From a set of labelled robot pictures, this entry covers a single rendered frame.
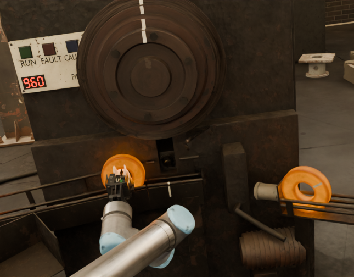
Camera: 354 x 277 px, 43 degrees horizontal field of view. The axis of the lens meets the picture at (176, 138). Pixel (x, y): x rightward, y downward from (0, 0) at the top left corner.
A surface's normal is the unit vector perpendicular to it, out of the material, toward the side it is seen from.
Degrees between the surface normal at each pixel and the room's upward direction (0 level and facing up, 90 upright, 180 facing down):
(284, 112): 0
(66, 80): 90
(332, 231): 0
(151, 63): 90
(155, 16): 29
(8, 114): 90
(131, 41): 90
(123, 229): 41
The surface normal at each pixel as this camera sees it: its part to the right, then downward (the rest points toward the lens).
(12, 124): 0.00, 0.38
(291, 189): -0.56, 0.38
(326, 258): -0.13, -0.92
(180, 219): 0.57, -0.66
